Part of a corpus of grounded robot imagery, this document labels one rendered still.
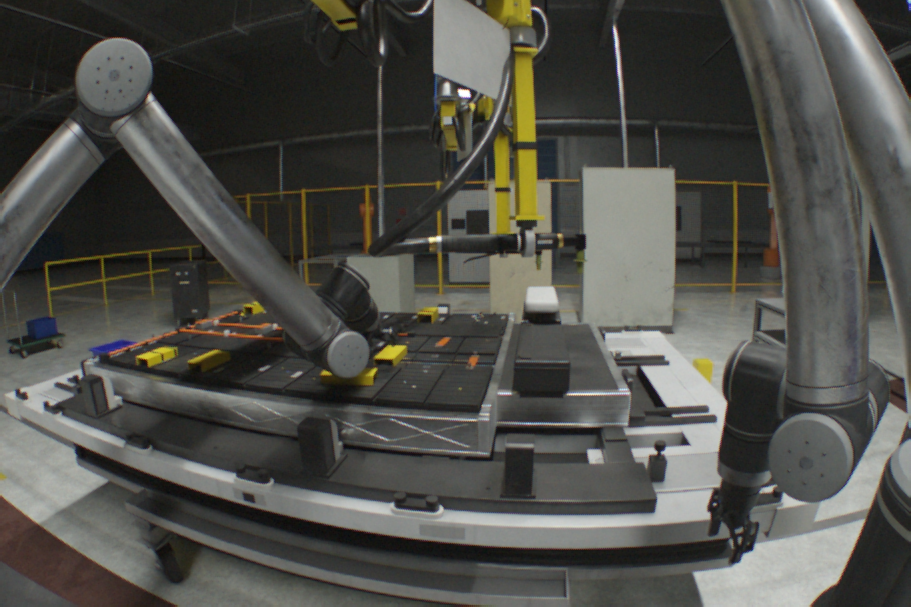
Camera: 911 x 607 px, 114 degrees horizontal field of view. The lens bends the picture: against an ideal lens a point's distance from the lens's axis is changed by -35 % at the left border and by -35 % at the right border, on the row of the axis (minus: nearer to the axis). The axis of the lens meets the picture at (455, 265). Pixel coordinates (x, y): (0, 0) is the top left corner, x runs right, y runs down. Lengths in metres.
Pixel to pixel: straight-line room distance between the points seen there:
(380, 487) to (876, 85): 1.18
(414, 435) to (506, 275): 4.79
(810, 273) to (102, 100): 1.00
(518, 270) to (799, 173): 5.45
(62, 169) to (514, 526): 1.20
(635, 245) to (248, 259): 5.32
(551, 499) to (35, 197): 1.26
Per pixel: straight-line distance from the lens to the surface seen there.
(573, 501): 1.04
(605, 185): 5.81
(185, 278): 7.33
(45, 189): 1.07
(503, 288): 5.89
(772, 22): 0.56
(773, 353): 0.74
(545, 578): 1.55
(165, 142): 0.87
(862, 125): 0.71
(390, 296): 5.97
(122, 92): 0.86
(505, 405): 1.31
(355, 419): 1.23
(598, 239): 5.78
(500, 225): 2.02
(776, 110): 0.53
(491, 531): 1.04
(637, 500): 1.06
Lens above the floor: 1.47
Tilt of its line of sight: 6 degrees down
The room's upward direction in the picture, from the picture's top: 1 degrees counter-clockwise
